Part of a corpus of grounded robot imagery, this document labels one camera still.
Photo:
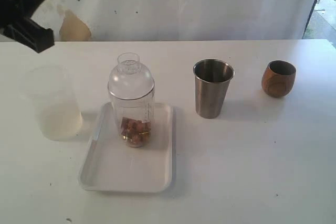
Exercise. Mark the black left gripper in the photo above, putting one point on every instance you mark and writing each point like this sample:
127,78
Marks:
24,30

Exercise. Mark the clear glass jar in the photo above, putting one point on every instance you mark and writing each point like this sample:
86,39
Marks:
130,79

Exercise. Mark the clear measuring cylinder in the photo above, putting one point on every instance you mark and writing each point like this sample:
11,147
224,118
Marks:
134,119

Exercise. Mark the steel metal cup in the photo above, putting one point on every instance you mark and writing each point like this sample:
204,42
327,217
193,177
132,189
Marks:
212,79

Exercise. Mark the brown wooden cup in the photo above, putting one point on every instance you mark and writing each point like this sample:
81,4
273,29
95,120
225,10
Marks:
278,78

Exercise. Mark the frosted plastic container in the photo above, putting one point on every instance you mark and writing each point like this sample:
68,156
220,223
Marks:
49,91

